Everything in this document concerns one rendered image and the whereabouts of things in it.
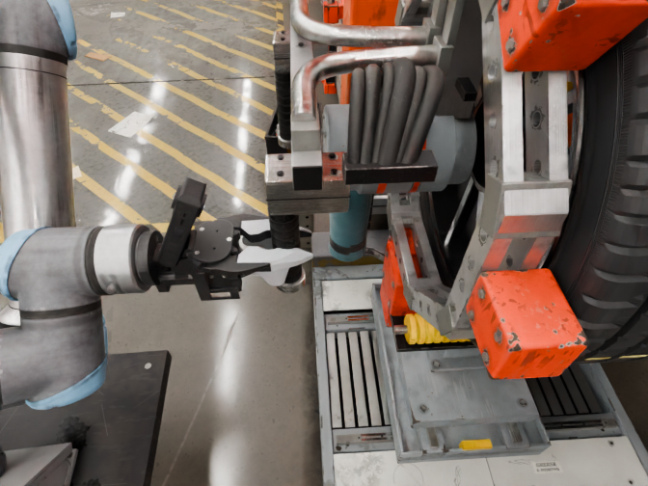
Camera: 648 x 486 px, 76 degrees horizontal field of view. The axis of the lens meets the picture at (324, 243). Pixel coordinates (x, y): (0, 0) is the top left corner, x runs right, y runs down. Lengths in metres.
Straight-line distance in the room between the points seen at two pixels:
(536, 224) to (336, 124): 0.30
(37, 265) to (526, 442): 1.06
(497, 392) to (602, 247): 0.76
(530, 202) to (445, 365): 0.77
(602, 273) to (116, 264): 0.51
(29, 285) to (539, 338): 0.56
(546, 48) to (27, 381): 0.63
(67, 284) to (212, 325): 0.93
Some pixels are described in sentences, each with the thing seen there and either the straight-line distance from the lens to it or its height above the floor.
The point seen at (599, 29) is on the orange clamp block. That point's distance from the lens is 0.40.
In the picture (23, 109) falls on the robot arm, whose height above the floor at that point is 0.87.
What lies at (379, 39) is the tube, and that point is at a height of 1.00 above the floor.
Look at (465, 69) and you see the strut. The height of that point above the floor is 0.98.
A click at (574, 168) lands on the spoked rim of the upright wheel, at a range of 0.48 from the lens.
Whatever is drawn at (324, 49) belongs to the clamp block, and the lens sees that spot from 0.73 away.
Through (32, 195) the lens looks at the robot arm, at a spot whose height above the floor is 0.76.
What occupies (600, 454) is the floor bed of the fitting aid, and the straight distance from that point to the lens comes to 1.38.
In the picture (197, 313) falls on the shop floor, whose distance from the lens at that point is 1.51.
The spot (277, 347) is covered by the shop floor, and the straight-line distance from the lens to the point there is 1.39.
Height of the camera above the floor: 1.22
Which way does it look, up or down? 48 degrees down
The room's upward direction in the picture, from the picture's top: straight up
